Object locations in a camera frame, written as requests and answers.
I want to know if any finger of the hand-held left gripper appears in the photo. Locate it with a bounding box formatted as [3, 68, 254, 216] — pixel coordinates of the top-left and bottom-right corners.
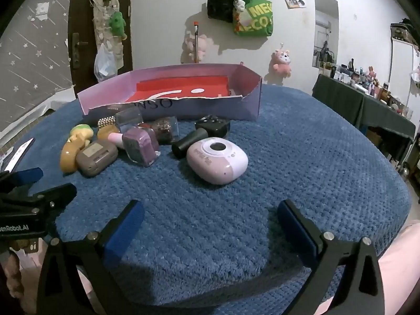
[0, 184, 77, 219]
[0, 167, 44, 191]

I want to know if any white fabric wardrobe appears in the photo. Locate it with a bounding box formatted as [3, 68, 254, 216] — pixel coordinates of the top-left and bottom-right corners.
[390, 23, 420, 106]

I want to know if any dark patterned bag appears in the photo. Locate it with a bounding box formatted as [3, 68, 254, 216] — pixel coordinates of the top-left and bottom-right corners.
[390, 18, 419, 45]

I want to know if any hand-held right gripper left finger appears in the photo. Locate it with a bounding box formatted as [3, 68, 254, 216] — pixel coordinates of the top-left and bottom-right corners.
[36, 199, 145, 315]

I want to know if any pink pig plush toy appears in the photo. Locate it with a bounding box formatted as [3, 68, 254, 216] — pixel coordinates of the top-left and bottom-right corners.
[271, 49, 292, 77]

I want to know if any brown glitter perfume bottle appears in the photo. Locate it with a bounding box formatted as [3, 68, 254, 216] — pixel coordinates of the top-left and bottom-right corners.
[149, 117, 180, 145]

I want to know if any translucent plastic bag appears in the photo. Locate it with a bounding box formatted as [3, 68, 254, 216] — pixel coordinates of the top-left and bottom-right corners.
[94, 43, 117, 82]

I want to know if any clear plastic box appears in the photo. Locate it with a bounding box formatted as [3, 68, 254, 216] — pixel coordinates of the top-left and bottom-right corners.
[115, 109, 144, 133]

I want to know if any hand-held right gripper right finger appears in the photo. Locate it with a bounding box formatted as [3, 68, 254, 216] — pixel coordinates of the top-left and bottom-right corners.
[278, 199, 385, 315]

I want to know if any dark cloth covered table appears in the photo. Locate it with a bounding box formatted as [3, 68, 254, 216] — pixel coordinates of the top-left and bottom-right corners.
[312, 74, 417, 161]

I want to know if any pale pink plush toy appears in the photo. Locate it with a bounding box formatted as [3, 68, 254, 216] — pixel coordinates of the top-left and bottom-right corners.
[184, 34, 209, 61]

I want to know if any mop handle with orange tip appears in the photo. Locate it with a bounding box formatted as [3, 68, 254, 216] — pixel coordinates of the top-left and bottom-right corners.
[193, 21, 200, 64]

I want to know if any tall wall mirror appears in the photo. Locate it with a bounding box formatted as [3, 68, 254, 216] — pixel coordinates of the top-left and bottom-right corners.
[313, 0, 339, 69]

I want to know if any pink cap nail polish bottle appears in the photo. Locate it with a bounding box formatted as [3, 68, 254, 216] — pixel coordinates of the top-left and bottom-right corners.
[108, 127, 160, 167]

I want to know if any pink rounded mini camera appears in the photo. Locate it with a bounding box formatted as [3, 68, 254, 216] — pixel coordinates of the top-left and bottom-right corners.
[186, 137, 249, 185]

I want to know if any pink cloth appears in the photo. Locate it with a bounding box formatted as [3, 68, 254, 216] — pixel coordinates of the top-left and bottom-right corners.
[377, 221, 420, 315]

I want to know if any metal door handle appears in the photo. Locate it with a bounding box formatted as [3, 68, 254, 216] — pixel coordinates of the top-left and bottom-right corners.
[71, 33, 88, 69]

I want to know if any pale hanging organizer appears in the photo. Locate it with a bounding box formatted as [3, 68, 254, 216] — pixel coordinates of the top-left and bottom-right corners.
[90, 0, 123, 60]

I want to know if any black cap nail polish bottle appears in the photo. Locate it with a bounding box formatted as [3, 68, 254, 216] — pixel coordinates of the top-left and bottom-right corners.
[171, 115, 231, 160]

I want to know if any dark wooden door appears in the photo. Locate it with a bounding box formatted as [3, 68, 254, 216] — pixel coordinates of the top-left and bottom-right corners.
[68, 0, 133, 87]

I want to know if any grey brown plastic case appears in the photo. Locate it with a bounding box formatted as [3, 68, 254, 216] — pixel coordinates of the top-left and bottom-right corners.
[75, 139, 119, 178]

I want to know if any row of cosmetic bottles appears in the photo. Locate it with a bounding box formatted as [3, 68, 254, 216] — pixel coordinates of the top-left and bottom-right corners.
[317, 58, 414, 120]

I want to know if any grey star print sheet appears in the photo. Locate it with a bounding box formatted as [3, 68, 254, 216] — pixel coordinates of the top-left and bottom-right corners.
[0, 0, 76, 135]

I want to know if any green tote bag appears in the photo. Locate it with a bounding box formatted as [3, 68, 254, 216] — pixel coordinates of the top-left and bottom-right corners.
[234, 0, 274, 36]

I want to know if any red printed paper sheet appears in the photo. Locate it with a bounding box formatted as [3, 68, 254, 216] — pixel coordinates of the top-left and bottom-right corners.
[123, 75, 243, 104]

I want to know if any green plush toy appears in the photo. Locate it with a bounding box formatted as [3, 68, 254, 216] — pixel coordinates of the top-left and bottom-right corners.
[108, 11, 127, 40]

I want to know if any green and orange toy figurine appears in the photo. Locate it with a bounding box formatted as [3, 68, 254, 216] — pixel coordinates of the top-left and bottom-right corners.
[60, 124, 95, 174]

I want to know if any pink cardboard box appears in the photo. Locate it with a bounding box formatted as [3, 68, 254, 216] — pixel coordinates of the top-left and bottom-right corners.
[77, 63, 262, 122]

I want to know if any black backpack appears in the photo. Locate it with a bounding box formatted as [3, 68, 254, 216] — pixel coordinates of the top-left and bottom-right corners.
[207, 0, 237, 23]

